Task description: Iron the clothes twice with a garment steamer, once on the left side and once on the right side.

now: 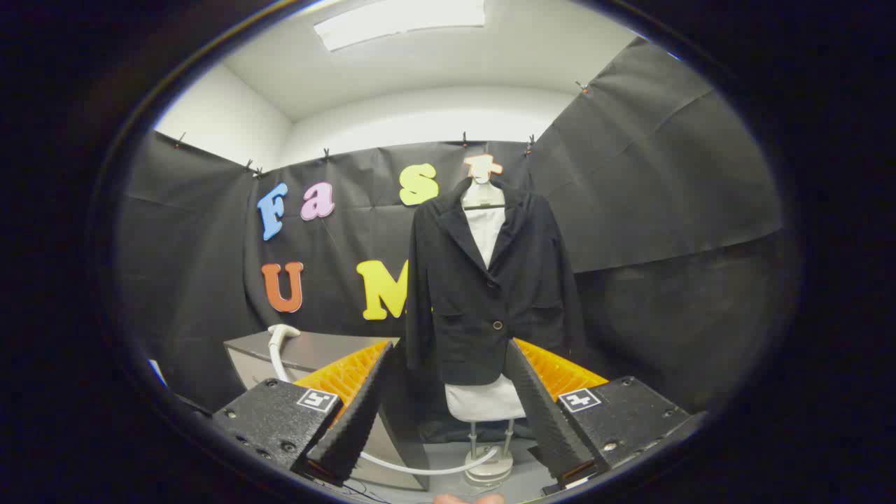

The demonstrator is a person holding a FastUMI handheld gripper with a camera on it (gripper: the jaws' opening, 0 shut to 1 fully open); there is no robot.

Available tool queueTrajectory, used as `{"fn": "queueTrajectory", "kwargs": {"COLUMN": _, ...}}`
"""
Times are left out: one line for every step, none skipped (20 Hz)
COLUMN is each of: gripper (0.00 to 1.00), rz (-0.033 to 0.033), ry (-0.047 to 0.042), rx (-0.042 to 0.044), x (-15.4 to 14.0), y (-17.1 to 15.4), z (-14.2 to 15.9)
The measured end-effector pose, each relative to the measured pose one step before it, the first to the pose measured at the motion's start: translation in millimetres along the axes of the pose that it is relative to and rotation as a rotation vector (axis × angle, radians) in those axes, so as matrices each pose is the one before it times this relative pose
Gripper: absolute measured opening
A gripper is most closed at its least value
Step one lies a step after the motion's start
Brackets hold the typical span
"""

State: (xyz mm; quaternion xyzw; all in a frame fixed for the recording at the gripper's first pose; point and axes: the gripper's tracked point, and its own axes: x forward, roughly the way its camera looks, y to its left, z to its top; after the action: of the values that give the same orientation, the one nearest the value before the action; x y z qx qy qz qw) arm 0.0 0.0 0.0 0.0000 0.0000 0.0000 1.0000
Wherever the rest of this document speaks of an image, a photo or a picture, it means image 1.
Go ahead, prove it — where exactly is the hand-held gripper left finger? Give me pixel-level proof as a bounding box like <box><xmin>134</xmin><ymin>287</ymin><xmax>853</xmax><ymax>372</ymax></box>
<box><xmin>210</xmin><ymin>339</ymin><xmax>396</xmax><ymax>487</ymax></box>

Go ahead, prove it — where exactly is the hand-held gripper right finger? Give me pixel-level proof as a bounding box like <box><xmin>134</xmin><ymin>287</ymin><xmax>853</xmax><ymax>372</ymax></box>
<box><xmin>501</xmin><ymin>337</ymin><xmax>708</xmax><ymax>494</ymax></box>

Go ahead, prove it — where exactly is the black suit jacket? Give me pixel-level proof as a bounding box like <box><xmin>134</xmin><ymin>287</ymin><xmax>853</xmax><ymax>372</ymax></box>
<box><xmin>405</xmin><ymin>176</ymin><xmax>585</xmax><ymax>387</ymax></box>

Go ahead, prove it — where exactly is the white garment steamer base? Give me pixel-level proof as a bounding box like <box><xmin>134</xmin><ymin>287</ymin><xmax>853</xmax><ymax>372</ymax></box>
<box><xmin>462</xmin><ymin>419</ymin><xmax>517</xmax><ymax>489</ymax></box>

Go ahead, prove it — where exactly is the grey cabinet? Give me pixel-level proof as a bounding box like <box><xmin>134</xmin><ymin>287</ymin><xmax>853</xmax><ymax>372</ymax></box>
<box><xmin>224</xmin><ymin>331</ymin><xmax>431</xmax><ymax>491</ymax></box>

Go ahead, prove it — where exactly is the white plastic hanger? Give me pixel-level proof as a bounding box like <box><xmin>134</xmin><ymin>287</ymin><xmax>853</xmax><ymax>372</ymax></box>
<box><xmin>462</xmin><ymin>164</ymin><xmax>506</xmax><ymax>211</ymax></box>

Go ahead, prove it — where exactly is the black backdrop cloth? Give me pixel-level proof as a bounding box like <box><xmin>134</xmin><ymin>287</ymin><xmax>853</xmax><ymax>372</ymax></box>
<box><xmin>115</xmin><ymin>35</ymin><xmax>802</xmax><ymax>449</ymax></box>

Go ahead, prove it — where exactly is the row of small black clips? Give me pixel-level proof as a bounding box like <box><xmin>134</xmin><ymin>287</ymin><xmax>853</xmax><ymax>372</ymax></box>
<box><xmin>174</xmin><ymin>80</ymin><xmax>590</xmax><ymax>176</ymax></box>

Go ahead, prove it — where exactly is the ceiling light panel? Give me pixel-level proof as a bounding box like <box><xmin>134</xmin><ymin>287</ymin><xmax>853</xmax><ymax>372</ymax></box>
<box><xmin>313</xmin><ymin>0</ymin><xmax>486</xmax><ymax>52</ymax></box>

